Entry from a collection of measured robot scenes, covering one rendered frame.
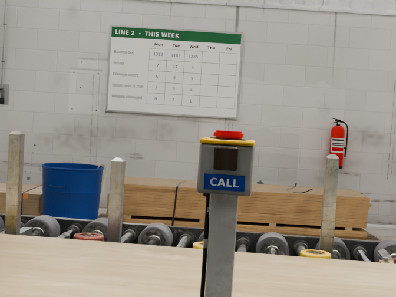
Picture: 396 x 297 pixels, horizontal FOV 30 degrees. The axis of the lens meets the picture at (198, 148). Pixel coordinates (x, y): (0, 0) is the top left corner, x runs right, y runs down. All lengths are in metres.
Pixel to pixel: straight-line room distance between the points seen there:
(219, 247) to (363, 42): 7.33
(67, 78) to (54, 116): 0.45
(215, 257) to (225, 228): 0.04
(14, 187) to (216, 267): 1.27
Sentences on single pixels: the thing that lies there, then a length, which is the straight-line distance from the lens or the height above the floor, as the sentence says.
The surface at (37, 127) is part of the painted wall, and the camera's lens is 8.18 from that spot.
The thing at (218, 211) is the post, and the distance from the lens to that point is 0.96.
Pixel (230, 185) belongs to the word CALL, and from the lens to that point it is 0.94.
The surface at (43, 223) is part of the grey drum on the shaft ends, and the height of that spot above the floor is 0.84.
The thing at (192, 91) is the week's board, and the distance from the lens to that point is 7.98.
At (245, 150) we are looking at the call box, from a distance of 0.93.
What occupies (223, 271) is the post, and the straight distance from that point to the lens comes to 0.97.
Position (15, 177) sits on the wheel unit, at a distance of 2.17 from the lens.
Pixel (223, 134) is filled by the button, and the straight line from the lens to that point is 0.95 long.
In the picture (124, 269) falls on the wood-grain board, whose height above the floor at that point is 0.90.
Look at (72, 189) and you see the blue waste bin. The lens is 6.35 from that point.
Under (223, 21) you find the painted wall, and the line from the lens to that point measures 8.06.
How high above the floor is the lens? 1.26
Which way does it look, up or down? 3 degrees down
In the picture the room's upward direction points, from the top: 3 degrees clockwise
